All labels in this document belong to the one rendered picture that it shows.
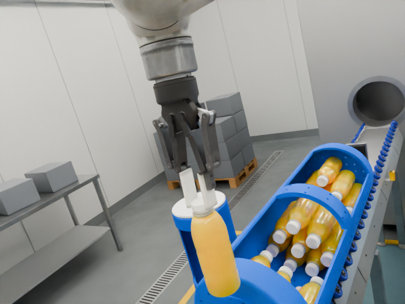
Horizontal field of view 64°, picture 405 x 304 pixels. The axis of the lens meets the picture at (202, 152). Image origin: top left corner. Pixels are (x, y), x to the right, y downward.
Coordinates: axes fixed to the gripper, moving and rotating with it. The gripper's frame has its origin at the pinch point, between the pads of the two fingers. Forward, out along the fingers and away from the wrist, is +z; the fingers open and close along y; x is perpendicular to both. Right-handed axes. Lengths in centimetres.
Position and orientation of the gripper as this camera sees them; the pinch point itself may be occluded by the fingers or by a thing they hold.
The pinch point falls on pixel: (198, 189)
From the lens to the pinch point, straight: 59.8
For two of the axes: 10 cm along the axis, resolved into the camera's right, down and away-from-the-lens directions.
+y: -7.7, 0.3, 6.4
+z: 2.1, 9.6, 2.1
